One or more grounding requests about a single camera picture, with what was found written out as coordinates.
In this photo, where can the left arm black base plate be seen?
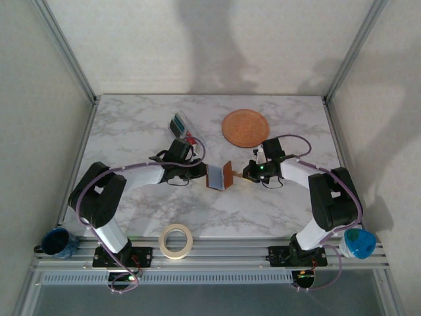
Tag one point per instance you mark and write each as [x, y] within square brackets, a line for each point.
[144, 256]

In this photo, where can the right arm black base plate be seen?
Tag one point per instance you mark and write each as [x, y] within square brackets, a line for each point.
[278, 256]

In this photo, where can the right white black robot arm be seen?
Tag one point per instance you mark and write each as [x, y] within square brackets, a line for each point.
[332, 200]

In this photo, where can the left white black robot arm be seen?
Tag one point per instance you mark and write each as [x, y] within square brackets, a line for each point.
[98, 194]

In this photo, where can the grey aluminium frame leg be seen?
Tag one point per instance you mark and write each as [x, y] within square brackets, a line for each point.
[26, 293]
[391, 293]

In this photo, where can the blue lidded plastic cup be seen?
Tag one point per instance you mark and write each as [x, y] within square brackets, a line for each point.
[360, 245]

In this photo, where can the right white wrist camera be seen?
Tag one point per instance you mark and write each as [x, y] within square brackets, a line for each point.
[260, 156]

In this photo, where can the aluminium table side rail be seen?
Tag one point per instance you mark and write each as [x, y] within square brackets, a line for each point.
[84, 138]
[335, 126]

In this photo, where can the aluminium frame post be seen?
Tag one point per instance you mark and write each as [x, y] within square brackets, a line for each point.
[67, 52]
[353, 52]

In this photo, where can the aluminium frame rail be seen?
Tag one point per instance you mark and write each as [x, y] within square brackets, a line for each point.
[230, 253]

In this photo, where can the clear plastic card box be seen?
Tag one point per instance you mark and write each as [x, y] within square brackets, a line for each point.
[184, 130]

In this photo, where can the beige masking tape roll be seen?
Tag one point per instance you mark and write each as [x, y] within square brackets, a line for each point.
[161, 242]

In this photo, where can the orange round plate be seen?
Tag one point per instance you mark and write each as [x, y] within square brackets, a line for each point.
[245, 128]

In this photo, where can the brown leather card holder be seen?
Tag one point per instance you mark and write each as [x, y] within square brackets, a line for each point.
[217, 176]

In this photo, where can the black plastic card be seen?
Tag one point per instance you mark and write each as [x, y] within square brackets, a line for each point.
[172, 128]

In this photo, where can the dark blue mug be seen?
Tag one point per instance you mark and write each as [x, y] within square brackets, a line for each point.
[56, 243]

